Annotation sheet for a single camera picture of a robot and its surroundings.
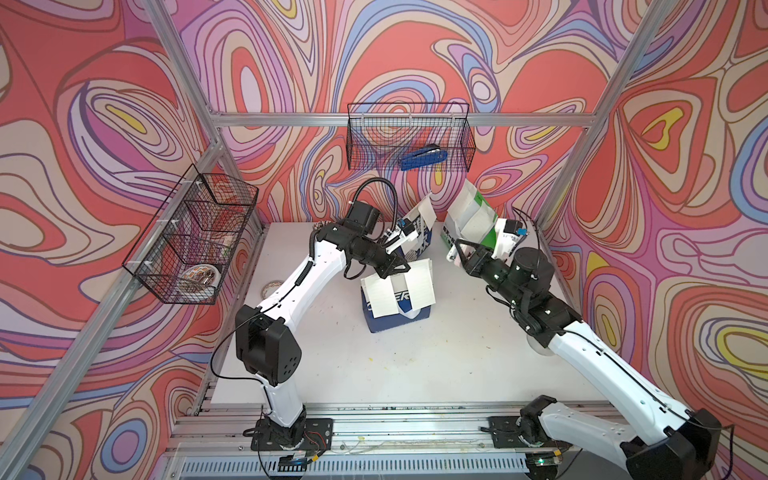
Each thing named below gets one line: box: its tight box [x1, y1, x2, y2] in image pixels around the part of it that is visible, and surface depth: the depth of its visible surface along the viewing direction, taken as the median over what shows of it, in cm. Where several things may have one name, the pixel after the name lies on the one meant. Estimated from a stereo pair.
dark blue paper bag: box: [361, 275, 431, 333], surface depth 82 cm
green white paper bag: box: [440, 178, 499, 249], surface depth 98 cm
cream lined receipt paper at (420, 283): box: [405, 258, 436, 311], surface depth 80 cm
